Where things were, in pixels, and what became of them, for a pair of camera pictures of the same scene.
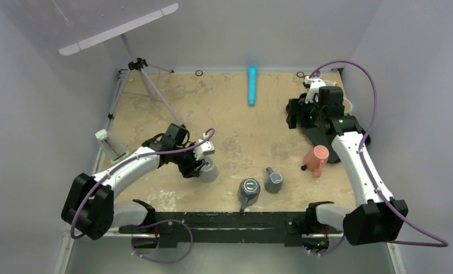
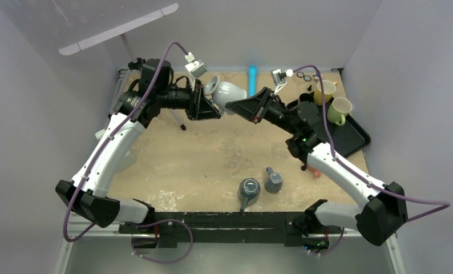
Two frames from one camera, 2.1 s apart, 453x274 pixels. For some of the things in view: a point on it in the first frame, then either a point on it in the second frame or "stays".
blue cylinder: x=252 y=70 stays
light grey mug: x=209 y=173 → x=222 y=92
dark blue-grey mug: x=248 y=192 stays
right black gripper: x=296 y=107 → x=254 y=109
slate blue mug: x=272 y=181 stays
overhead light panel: x=99 y=37 stays
